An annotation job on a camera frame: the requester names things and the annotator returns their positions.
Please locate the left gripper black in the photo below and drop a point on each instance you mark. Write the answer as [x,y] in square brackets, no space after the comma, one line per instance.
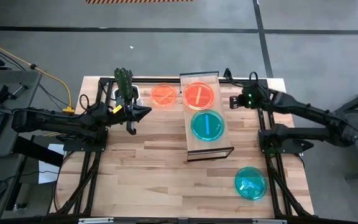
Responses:
[127,113]

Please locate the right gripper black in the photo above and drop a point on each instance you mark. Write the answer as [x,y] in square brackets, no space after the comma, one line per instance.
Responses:
[245,99]

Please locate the teal translucent plate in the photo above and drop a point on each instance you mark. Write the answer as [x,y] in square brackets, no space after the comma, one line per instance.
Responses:
[216,124]
[250,183]

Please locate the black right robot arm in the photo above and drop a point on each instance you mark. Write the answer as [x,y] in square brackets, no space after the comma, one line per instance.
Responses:
[306,113]

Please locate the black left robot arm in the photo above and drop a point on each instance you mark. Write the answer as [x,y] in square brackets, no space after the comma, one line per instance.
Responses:
[57,118]

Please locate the yellow label tag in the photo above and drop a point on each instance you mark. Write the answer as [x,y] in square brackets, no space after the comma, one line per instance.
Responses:
[117,109]

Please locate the green cactus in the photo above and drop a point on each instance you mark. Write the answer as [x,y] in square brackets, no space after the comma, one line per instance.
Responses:
[123,82]

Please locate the black flat panel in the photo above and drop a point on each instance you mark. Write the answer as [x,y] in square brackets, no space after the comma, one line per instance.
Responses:
[36,151]

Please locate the white paper sheet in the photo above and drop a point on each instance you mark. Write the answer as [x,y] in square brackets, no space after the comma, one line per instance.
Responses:
[47,174]

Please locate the orange black hazard tape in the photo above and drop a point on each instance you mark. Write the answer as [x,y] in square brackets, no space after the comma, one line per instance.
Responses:
[135,1]

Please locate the silver metal rod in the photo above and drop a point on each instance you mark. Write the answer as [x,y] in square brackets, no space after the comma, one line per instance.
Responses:
[19,90]

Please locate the grey side desk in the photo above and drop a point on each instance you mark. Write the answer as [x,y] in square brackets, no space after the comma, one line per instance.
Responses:
[14,93]

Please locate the silver metal bracket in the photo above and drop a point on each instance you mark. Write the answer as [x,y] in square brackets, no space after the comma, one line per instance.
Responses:
[95,220]
[269,221]

